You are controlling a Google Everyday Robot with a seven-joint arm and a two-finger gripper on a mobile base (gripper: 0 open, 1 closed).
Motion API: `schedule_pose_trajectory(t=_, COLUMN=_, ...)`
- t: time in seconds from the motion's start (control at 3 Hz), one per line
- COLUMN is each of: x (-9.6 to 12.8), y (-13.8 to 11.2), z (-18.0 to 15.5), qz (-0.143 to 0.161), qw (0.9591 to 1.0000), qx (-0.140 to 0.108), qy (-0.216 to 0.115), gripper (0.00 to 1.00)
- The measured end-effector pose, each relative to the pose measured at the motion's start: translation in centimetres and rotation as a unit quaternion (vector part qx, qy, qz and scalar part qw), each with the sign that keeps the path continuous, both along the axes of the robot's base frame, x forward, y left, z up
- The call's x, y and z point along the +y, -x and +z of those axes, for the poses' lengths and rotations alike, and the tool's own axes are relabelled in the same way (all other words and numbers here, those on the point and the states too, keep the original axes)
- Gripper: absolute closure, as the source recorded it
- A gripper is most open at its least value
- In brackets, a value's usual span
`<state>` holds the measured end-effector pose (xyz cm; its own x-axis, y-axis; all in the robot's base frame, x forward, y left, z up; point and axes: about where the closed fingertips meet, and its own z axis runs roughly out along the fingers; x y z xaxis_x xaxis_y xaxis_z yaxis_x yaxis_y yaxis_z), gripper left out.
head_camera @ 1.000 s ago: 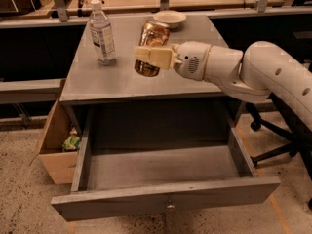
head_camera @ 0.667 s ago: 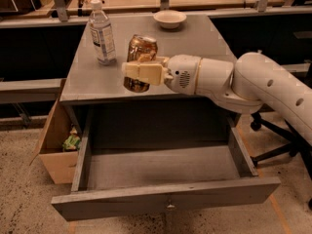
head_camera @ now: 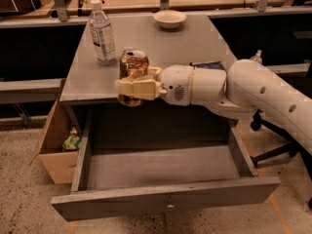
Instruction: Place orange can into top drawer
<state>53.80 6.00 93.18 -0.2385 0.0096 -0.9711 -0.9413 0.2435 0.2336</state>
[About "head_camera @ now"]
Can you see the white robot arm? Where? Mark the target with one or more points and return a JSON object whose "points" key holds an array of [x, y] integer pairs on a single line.
{"points": [[236, 93]]}

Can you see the hand sanitizer bottle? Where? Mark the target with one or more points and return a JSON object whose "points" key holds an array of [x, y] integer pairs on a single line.
{"points": [[257, 57]]}

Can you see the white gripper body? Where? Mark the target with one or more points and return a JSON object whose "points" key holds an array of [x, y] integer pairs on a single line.
{"points": [[176, 82]]}

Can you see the open grey top drawer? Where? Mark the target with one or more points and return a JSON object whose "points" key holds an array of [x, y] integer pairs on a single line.
{"points": [[114, 182]]}

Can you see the white ceramic bowl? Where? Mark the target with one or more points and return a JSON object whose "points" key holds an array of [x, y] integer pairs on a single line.
{"points": [[169, 19]]}

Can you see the orange soda can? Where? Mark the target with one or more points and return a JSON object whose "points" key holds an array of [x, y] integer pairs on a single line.
{"points": [[133, 64]]}

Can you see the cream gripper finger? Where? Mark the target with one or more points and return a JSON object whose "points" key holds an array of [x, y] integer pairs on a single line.
{"points": [[154, 72], [147, 89]]}

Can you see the cardboard box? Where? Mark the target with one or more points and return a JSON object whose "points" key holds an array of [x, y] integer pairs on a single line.
{"points": [[59, 164]]}

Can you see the black office chair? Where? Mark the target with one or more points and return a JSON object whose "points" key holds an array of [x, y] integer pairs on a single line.
{"points": [[274, 153]]}

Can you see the clear plastic water bottle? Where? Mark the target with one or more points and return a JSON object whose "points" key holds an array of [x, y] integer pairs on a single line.
{"points": [[102, 35]]}

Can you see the green chip bag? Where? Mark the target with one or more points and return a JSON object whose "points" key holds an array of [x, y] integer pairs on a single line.
{"points": [[72, 143]]}

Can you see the dark blue snack packet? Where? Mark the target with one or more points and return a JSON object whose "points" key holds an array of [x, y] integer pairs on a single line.
{"points": [[217, 65]]}

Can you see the grey cabinet with top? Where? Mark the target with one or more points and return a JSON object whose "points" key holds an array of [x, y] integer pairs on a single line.
{"points": [[91, 99]]}

